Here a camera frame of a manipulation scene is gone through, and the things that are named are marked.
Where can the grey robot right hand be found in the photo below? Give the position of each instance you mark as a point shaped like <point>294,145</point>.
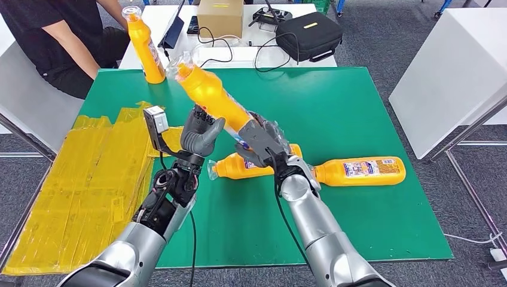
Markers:
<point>261,144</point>

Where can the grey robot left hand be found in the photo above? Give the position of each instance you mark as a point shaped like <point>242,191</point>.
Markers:
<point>200,136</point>

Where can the orange plastic detergent bottle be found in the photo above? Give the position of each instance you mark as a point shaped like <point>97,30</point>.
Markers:
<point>356,172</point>
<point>144,51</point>
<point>233,168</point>
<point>210,95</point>

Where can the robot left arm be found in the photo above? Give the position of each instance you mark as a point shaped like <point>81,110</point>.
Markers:
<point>130,249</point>

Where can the dark tablet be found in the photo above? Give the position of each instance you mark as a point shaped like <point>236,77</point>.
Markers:
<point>174,31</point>

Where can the black phone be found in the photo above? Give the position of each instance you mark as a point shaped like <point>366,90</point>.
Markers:
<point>193,25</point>

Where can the cardboard box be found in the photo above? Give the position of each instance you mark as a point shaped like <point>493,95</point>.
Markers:
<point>220,20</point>

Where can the black carry case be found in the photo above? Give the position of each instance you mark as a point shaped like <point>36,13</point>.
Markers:
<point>309,35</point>

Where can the black remote controller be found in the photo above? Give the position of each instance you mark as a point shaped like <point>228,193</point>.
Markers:
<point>271,16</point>

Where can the green plastic crate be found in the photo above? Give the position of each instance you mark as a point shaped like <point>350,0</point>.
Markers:
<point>315,4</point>

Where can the yellow plastic sheet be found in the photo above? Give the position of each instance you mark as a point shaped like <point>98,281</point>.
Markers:
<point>59,206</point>

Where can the white side table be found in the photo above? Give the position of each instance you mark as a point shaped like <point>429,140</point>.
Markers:
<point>23,103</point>

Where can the person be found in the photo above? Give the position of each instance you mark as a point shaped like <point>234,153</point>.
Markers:
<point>31,35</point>

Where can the white cabinet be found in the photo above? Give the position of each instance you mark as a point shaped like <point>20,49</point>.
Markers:
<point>447,75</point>

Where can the white power adapter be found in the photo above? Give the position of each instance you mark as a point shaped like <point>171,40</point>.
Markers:
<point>497,254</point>

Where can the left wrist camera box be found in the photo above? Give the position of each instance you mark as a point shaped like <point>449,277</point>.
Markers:
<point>155,119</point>

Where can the blue metal frame leg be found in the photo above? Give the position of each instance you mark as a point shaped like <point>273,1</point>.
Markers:
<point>443,8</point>
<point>340,7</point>

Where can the silver metal table frame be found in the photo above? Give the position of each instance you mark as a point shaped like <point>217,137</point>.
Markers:
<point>23,138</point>
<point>467,130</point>

